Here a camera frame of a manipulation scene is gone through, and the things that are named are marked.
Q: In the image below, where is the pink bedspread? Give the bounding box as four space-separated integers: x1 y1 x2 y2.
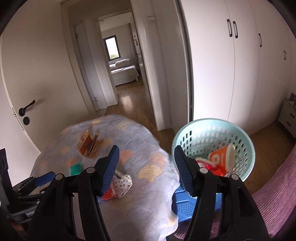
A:
173 146 296 241

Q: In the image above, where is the white wardrobe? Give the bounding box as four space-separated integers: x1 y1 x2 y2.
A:
179 0 296 137

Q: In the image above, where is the mint green plastic basket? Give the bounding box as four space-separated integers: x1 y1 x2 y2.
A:
171 118 256 200

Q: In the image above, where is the brown wrapper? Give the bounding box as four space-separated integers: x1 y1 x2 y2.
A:
77 130 104 159

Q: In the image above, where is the red white wrapper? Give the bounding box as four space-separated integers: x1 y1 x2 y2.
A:
195 157 214 171

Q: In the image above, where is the white polka dot wrapper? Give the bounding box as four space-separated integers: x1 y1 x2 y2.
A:
111 170 133 197

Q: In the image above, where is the blue plastic stool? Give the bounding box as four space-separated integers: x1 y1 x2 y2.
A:
172 190 222 224

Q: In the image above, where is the grey patterned tablecloth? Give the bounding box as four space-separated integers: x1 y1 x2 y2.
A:
30 115 181 241

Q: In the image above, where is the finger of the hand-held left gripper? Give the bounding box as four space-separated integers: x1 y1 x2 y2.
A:
32 172 56 187
17 190 46 201

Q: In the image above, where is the white room door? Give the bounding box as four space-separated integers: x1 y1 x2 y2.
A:
0 2 90 160

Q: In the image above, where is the small red wrapper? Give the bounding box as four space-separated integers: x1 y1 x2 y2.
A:
102 189 119 201

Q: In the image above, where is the white bed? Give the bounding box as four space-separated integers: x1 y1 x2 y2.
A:
110 65 139 86

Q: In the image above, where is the dark framed window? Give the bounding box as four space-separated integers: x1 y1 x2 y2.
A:
104 35 121 59

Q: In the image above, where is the black door handle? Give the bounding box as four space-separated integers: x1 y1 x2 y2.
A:
18 100 36 116

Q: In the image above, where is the green packet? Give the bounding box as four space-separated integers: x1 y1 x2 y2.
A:
69 162 82 176

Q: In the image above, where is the folded white duvet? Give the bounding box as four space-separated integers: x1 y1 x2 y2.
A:
109 58 132 70

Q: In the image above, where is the white nightstand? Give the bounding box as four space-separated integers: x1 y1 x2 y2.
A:
277 100 296 134

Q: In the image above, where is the white hallway door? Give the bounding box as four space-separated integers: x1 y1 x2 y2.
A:
73 22 117 108

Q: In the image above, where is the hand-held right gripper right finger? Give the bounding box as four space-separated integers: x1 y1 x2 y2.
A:
174 145 270 241

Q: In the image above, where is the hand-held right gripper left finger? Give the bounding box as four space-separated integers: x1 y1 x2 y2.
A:
27 145 120 241

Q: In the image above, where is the orange white paper cup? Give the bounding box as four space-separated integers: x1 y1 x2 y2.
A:
208 142 237 175

